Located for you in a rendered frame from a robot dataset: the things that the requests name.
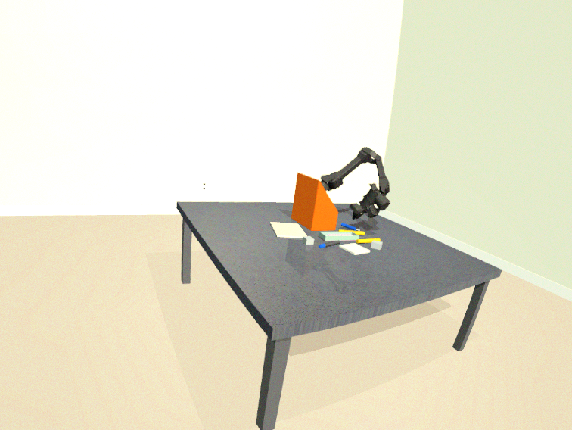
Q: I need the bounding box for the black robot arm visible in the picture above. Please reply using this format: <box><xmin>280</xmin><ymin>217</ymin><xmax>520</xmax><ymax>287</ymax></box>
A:
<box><xmin>320</xmin><ymin>147</ymin><xmax>390</xmax><ymax>218</ymax></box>

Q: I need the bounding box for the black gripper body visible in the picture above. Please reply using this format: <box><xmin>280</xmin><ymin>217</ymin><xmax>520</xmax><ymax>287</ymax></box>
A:
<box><xmin>350</xmin><ymin>195</ymin><xmax>374</xmax><ymax>214</ymax></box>

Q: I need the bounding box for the small white block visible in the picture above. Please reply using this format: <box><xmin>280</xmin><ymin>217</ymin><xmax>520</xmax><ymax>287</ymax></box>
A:
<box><xmin>370</xmin><ymin>240</ymin><xmax>383</xmax><ymax>250</ymax></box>

